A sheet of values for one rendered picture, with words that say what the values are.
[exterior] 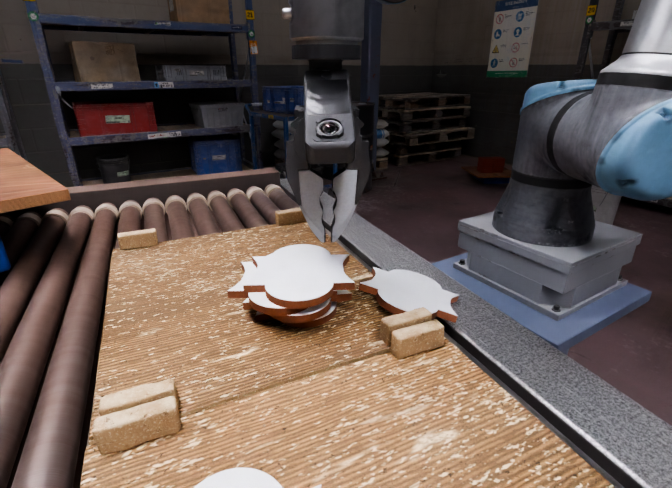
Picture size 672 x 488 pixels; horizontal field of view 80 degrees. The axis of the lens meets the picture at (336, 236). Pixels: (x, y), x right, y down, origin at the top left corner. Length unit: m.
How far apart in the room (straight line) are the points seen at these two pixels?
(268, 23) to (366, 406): 5.18
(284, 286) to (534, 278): 0.39
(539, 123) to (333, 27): 0.35
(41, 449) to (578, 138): 0.63
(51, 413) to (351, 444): 0.28
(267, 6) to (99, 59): 2.04
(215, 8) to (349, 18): 4.11
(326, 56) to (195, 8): 4.07
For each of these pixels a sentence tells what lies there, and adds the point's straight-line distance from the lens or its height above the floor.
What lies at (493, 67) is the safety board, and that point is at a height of 1.22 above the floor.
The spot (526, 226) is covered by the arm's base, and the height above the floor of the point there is 0.99.
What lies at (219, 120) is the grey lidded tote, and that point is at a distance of 4.53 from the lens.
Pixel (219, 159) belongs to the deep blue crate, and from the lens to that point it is 4.58.
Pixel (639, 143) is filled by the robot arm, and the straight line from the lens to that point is 0.53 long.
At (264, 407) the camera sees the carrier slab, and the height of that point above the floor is 0.94.
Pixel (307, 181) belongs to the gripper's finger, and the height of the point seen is 1.10.
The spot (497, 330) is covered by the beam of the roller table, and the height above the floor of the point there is 0.91.
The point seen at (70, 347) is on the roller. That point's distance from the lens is 0.56.
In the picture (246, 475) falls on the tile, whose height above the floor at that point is 0.95.
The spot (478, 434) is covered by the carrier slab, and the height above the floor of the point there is 0.94.
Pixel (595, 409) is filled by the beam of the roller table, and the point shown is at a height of 0.92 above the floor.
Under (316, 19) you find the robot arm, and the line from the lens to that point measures 0.42.
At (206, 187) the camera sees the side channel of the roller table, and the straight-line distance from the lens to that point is 1.09.
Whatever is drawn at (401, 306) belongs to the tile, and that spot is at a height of 0.95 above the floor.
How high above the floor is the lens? 1.21
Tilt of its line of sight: 23 degrees down
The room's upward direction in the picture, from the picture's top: straight up
